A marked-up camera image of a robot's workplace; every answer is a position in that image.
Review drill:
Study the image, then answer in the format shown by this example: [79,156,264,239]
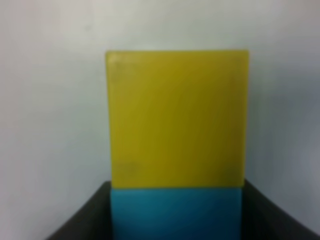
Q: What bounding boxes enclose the blue cube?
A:
[111,188,242,240]

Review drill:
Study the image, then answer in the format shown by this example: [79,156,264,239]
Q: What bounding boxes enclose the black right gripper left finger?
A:
[48,181,113,240]

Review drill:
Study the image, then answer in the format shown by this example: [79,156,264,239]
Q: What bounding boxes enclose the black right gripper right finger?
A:
[241,180,320,240]

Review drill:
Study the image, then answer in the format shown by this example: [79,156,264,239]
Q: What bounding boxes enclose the yellow cube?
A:
[105,50,250,189]

